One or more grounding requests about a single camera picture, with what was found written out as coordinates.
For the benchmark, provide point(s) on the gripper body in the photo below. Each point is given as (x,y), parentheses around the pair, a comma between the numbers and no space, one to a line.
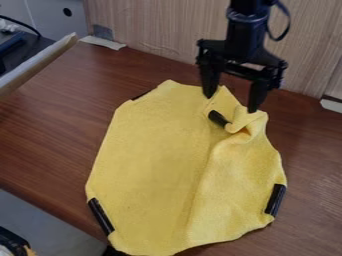
(240,60)

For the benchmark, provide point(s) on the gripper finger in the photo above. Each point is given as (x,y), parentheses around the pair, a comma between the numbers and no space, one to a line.
(257,96)
(209,81)

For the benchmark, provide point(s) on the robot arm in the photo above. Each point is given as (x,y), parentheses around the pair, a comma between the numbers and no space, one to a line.
(246,23)

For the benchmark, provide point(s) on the yellow cloth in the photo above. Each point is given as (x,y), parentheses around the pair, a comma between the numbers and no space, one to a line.
(187,173)

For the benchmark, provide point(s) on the white board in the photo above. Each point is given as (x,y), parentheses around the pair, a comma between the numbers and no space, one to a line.
(31,66)

